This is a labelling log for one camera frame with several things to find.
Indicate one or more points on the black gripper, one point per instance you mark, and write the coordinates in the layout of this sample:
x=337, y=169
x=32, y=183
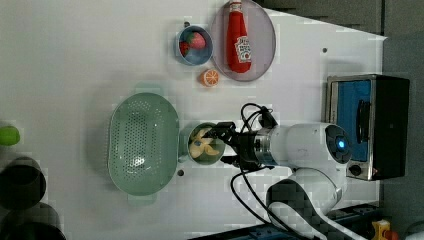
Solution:
x=241, y=143

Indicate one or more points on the peeled banana toy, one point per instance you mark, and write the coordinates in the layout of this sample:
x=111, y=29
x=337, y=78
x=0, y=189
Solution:
x=199, y=144

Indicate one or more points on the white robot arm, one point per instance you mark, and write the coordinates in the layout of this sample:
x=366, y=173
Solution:
x=316, y=153

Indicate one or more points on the green mug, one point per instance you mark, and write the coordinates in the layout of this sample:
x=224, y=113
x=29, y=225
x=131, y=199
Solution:
x=184, y=141

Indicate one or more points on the orange slice toy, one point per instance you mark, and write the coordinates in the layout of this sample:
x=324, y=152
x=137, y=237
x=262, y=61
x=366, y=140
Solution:
x=209, y=78

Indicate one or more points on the blue bowl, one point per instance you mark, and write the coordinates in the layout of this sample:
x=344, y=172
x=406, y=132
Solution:
x=187, y=55

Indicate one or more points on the red ketchup bottle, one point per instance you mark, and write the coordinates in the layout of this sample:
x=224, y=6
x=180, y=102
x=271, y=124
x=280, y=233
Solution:
x=238, y=50

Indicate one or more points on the green perforated colander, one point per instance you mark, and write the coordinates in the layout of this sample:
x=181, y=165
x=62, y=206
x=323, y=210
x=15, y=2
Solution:
x=143, y=143

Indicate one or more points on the red strawberry toy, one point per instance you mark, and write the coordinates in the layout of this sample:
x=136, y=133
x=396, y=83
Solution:
x=196, y=41

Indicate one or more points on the grey round plate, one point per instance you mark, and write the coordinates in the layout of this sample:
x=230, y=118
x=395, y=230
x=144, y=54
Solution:
x=261, y=35

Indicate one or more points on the black toaster oven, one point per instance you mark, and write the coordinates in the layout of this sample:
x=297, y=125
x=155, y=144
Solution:
x=373, y=110

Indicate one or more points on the yellow object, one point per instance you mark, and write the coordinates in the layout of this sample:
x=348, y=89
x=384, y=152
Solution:
x=383, y=231

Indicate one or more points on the black round object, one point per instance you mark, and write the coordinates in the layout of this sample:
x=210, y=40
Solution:
x=40, y=222
x=22, y=183

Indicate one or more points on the black round object upper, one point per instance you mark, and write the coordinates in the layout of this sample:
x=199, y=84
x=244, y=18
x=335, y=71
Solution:
x=40, y=222

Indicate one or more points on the green ball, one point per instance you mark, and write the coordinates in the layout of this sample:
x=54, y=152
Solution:
x=9, y=135

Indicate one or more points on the blue table frame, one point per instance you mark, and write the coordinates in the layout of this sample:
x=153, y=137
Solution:
x=356, y=218

